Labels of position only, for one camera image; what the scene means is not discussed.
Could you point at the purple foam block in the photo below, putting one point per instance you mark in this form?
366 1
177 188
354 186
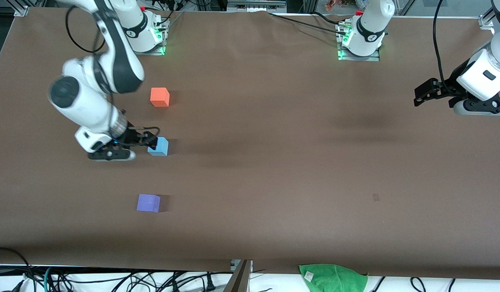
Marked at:
148 203

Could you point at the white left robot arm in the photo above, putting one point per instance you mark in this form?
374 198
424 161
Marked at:
369 28

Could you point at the green cloth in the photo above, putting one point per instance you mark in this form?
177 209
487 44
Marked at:
333 279

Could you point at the black power plug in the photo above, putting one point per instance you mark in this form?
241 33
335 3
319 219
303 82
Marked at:
210 284

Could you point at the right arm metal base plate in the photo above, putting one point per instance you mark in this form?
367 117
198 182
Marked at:
154 50

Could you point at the blue foam block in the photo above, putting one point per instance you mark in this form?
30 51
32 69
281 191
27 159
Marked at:
160 148

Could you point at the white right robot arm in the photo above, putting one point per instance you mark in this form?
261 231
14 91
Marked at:
87 105

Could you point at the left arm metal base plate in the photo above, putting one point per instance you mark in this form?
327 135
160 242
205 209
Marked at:
355 58

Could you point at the grey metal post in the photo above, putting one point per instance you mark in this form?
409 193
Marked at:
238 280

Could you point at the aluminium frame rail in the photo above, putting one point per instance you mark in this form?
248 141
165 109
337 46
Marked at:
256 5

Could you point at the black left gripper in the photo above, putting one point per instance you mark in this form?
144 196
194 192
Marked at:
449 88

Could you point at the aluminium corner bracket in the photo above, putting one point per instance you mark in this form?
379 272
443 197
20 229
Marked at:
487 22
21 11

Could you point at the orange foam block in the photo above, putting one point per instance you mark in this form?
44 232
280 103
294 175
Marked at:
159 97

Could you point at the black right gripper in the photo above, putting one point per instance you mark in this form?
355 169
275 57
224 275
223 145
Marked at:
131 135

